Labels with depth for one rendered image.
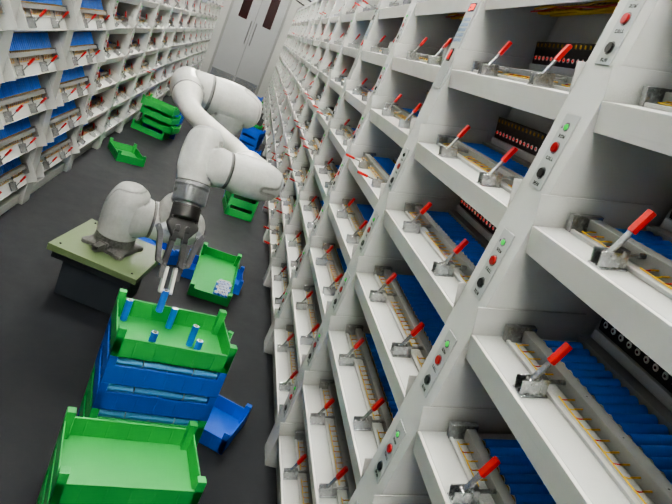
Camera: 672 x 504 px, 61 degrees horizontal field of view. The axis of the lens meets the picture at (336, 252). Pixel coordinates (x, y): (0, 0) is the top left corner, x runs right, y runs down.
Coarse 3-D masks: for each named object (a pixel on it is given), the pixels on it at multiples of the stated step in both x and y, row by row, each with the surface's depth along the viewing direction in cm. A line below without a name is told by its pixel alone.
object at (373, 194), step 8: (352, 144) 221; (352, 152) 222; (360, 152) 222; (368, 152) 221; (376, 152) 223; (384, 152) 223; (392, 152) 224; (352, 160) 217; (360, 160) 219; (392, 160) 225; (352, 168) 214; (360, 168) 205; (360, 176) 197; (360, 184) 196; (368, 184) 183; (384, 184) 165; (368, 192) 182; (376, 192) 175; (368, 200) 181; (376, 200) 170
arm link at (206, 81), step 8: (176, 72) 189; (184, 72) 188; (192, 72) 190; (200, 72) 192; (176, 80) 185; (192, 80) 185; (200, 80) 188; (208, 80) 191; (208, 88) 190; (208, 96) 191; (208, 104) 193
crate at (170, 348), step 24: (120, 288) 152; (120, 312) 153; (144, 312) 157; (168, 312) 159; (192, 312) 162; (120, 336) 136; (144, 336) 150; (168, 336) 155; (216, 336) 165; (144, 360) 141; (168, 360) 143; (192, 360) 145; (216, 360) 148
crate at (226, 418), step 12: (216, 408) 201; (228, 408) 200; (240, 408) 199; (216, 420) 195; (228, 420) 197; (240, 420) 198; (204, 432) 181; (216, 432) 189; (228, 432) 180; (204, 444) 182; (216, 444) 181; (228, 444) 185
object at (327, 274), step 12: (312, 240) 233; (324, 240) 234; (336, 240) 234; (312, 252) 229; (324, 252) 229; (336, 252) 227; (312, 264) 221; (324, 264) 217; (336, 264) 213; (324, 276) 207; (336, 276) 206; (324, 288) 193; (336, 288) 196; (324, 300) 188; (324, 312) 180
